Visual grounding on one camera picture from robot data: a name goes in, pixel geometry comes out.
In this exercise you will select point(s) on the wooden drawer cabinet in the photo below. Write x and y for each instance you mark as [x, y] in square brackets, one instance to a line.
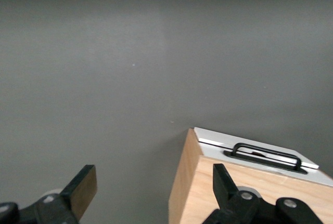
[197, 187]

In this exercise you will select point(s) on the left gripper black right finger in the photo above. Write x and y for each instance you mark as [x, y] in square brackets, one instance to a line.
[229, 198]

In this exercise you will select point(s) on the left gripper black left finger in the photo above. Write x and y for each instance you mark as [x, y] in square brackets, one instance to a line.
[75, 195]

